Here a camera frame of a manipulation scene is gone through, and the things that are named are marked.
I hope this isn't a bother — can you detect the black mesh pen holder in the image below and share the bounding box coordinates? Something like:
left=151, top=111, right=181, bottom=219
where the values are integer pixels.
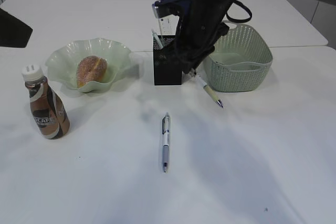
left=153, top=39, right=182, bottom=86

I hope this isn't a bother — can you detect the white blue pen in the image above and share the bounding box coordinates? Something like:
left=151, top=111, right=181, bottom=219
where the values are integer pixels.
left=151, top=29, right=164, bottom=49

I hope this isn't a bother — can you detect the green wavy glass plate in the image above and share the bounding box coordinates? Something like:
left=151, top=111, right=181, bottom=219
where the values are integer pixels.
left=46, top=38, right=132, bottom=93

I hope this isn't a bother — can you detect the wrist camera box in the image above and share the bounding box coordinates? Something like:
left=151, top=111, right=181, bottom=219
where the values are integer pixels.
left=152, top=0, right=191, bottom=19

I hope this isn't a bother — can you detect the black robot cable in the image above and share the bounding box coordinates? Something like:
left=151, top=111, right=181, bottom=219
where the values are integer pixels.
left=199, top=0, right=260, bottom=59

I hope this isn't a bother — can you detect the green woven plastic basket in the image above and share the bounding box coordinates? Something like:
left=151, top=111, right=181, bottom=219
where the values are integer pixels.
left=203, top=24, right=273, bottom=92

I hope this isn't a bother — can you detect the brown coffee bottle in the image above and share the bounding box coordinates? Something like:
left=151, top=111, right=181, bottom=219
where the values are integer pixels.
left=22, top=64, right=70, bottom=140

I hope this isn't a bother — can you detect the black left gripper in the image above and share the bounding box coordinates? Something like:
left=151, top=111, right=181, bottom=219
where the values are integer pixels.
left=0, top=9, right=33, bottom=48

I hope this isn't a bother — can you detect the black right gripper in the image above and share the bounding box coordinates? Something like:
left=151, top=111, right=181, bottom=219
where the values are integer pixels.
left=170, top=0, right=229, bottom=74

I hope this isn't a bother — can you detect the cream barrel pen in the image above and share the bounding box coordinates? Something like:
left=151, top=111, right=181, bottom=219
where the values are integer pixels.
left=188, top=69, right=224, bottom=109

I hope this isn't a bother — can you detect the grey grip silver pen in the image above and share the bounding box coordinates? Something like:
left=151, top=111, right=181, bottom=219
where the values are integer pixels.
left=162, top=112, right=171, bottom=173

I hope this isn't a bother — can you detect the clear plastic ruler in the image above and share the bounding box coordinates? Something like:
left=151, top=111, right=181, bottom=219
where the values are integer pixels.
left=158, top=17, right=175, bottom=36

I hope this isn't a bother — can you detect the sugared bread bun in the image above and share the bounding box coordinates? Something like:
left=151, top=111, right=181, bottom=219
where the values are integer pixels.
left=76, top=56, right=107, bottom=88

